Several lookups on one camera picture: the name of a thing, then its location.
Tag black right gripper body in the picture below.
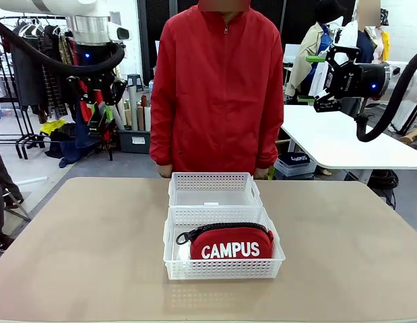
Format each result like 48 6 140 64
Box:
338 63 387 99

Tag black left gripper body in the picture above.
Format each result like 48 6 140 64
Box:
73 42 115 81

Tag black stapler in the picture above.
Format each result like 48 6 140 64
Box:
86 106 117 139

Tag red CAMPUS pouch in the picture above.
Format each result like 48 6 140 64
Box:
176 221 275 260

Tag person's left forearm red sleeve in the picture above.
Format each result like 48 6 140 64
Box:
255 110 285 169

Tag person's right forearm red sleeve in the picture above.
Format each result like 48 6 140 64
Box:
149 110 177 168

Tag red dress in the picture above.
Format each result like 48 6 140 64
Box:
71 40 112 151

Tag grey paper roll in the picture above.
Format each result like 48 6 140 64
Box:
113 100 127 131

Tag white shirt on stand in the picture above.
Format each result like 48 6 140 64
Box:
309 22 359 97

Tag mannequin in navy top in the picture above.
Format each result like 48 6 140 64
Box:
354 28 377 65

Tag grey metal stool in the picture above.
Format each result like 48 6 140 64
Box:
127 74 144 94

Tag white cardboard tube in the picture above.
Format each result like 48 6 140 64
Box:
127 85 139 132

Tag mannequin in beige coat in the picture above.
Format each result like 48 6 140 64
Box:
284 0 330 98

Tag yellow hanging garment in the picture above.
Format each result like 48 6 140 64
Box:
376 30 391 63

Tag white table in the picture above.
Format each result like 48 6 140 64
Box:
280 104 417 170

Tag yellow cloth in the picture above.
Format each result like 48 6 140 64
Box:
39 119 67 135

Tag blue cloth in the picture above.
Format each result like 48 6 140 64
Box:
58 104 94 168

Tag grey storage bin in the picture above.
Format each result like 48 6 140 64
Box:
119 129 152 154

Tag white reflector panel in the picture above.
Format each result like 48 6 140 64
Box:
395 100 417 134

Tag navy printed fabric item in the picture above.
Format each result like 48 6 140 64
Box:
282 153 312 166

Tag clear plastic storage box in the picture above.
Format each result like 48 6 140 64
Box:
274 153 317 178

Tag black clothes rack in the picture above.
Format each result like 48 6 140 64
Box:
0 15 115 162

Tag black bag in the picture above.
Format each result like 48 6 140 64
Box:
367 169 400 190

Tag person in red jacket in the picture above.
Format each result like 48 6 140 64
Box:
149 1 285 178

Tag seated person dark trousers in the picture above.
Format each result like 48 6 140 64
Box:
0 139 24 252

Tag small white plastic basket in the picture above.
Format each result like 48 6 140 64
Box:
168 172 264 207

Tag large white plastic basket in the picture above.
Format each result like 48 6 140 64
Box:
162 205 286 281

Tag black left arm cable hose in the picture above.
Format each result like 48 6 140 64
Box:
0 16 125 77

